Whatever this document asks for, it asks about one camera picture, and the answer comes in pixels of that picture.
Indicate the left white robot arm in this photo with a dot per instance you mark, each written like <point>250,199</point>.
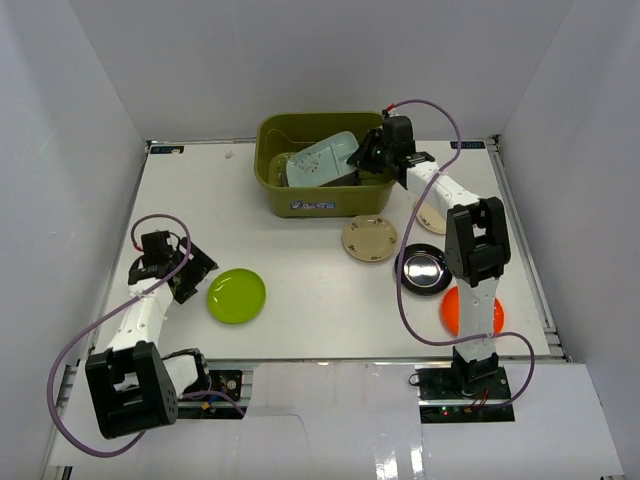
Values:
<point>133,388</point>

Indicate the orange round plate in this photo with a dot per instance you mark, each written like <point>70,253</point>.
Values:
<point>449,313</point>

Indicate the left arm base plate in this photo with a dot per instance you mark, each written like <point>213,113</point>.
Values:
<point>224,402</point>

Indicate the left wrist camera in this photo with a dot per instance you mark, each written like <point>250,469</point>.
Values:
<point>156,247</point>

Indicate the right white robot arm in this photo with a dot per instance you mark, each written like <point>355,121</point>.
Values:
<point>476,248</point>

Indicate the large patterned rim plate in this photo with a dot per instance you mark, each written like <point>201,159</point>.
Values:
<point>277,175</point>

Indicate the small black glossy plate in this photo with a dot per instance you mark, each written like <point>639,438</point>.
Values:
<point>421,269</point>

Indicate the cream plate black splash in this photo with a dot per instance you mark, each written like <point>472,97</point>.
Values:
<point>430,219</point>

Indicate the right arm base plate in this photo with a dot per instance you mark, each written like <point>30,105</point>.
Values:
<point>442,399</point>

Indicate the lime green round plate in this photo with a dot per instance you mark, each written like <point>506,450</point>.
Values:
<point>236,296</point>

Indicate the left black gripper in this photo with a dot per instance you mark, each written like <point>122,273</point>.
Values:
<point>195,270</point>

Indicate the pale green rectangular plate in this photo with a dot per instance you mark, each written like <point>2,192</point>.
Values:
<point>322,163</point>

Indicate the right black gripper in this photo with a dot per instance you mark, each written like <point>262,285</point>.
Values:
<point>360,158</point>

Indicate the cream plate brown marks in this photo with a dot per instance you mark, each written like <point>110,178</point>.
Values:
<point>369,238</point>

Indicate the olive green plastic bin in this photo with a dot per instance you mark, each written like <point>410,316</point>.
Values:
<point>292,132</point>

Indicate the dark grey deer plate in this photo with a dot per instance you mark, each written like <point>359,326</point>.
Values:
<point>350,179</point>

